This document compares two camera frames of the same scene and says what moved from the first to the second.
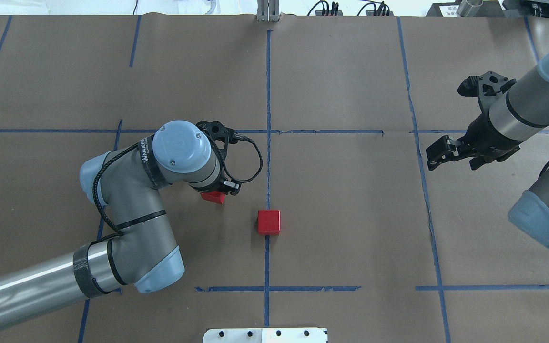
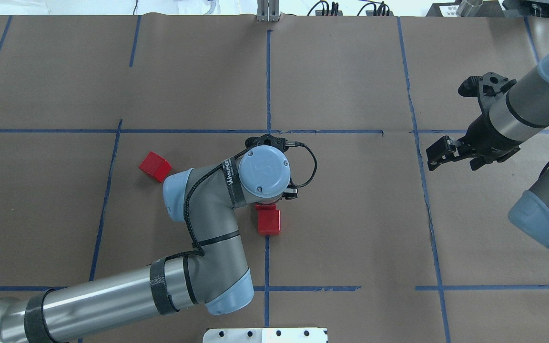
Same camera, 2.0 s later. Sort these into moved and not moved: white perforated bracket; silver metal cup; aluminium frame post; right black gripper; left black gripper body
Moved: left black gripper body
Not moved: right black gripper; silver metal cup; aluminium frame post; white perforated bracket
